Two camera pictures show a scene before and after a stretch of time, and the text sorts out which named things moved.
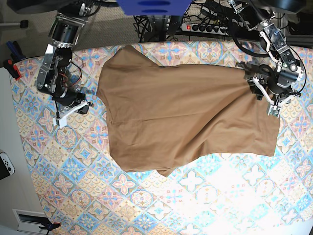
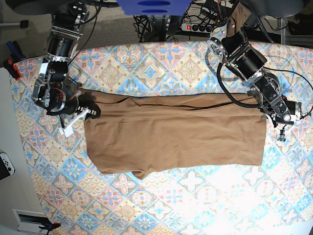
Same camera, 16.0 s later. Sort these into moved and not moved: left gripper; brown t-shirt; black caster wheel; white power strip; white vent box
Moved: brown t-shirt; left gripper
Not moved: white power strip; white vent box; black caster wheel
